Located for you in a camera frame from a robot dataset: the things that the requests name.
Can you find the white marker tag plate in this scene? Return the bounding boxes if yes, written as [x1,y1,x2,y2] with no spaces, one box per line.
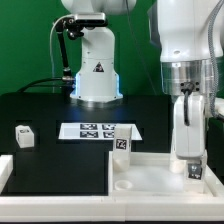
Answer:
[58,122,142,141]

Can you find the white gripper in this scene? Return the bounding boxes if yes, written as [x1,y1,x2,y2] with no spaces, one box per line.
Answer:
[173,95,205,159]

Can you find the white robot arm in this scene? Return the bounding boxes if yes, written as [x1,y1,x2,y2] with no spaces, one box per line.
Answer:
[61,0,224,159]

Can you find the white U-shaped boundary fence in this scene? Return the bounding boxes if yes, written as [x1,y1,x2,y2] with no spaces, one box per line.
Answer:
[0,154,224,223]

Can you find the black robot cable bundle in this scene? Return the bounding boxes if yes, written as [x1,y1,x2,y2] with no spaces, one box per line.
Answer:
[16,14,76,94]

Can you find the black camera on mount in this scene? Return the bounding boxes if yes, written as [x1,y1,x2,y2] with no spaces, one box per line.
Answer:
[64,13,108,40]

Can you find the white square table top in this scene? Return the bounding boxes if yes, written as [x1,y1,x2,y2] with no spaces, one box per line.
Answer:
[108,152,224,198]

